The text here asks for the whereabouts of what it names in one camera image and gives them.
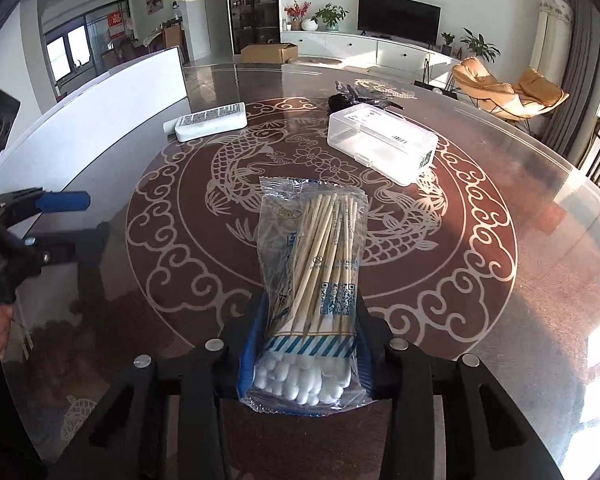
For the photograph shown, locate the bag of cotton swabs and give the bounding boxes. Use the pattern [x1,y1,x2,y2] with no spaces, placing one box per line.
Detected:
[238,177,372,417]

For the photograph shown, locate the white cardboard box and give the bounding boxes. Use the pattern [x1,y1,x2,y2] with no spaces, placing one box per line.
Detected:
[0,48,189,235]

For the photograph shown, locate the white lotion bottle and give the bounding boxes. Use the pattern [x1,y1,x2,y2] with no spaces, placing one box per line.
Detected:
[163,102,248,143]

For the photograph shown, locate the brown cardboard box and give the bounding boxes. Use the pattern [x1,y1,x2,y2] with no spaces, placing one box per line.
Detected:
[240,42,299,64]

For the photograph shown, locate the clear plastic container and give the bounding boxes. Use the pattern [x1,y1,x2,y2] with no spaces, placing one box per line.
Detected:
[327,103,438,186]

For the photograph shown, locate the grey curtain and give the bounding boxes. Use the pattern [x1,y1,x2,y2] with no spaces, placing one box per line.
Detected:
[541,0,600,165]

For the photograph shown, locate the round floor cushion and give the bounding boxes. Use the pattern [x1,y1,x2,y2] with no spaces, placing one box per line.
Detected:
[291,56,342,68]

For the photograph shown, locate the dark display shelf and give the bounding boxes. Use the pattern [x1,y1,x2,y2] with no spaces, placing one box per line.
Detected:
[228,0,280,54]

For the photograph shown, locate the black hair clip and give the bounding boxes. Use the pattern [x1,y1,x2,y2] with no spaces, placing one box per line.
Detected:
[327,81,403,115]

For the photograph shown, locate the red flower vase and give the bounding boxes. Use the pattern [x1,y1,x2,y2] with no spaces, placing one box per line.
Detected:
[284,0,311,30]

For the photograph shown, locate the orange lounge chair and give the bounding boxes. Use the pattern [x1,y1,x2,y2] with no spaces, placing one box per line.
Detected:
[452,56,569,122]

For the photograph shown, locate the green potted plant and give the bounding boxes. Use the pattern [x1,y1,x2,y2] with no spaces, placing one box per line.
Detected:
[314,3,349,32]

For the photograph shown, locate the white tv cabinet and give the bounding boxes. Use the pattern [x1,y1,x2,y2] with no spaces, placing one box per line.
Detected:
[280,30,458,87]

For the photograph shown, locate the black television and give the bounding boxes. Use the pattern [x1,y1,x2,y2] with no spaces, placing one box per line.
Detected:
[358,0,441,44]

